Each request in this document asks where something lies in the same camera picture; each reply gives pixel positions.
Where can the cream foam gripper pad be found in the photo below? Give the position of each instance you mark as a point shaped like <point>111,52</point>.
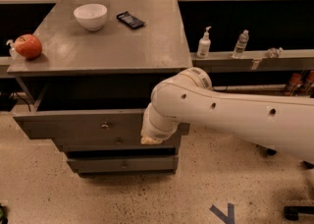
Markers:
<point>155,134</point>

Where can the grey top drawer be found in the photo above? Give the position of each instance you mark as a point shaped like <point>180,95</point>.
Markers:
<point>72,120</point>

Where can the grey drawer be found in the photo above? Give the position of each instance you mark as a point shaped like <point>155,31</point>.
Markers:
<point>72,120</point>
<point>111,142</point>
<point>128,164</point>

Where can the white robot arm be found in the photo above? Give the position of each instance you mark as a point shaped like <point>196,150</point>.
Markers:
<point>277,122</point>

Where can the grey bottom drawer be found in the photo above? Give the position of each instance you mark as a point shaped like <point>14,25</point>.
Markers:
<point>128,164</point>

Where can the grey middle drawer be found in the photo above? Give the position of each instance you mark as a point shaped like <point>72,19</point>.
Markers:
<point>111,142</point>

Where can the grey drawer cabinet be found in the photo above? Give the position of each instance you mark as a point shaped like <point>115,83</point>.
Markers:
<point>115,62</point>

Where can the white pump lotion bottle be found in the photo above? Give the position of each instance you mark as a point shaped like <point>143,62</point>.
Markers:
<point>204,44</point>

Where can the black snack packet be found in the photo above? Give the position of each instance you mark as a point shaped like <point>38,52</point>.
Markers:
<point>129,20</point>

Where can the white ceramic bowl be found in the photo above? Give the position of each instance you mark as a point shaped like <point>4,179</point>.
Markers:
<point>91,16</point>

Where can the clear plastic water bottle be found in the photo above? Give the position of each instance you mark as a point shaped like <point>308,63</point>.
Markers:
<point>241,44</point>

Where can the red apple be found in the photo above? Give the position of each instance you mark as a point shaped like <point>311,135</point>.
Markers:
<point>28,46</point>

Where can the crumpled clear plastic wrapper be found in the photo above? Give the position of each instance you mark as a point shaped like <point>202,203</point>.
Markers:
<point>274,52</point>

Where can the small clear pump bottle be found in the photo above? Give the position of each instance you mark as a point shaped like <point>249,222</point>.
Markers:
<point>12,50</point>

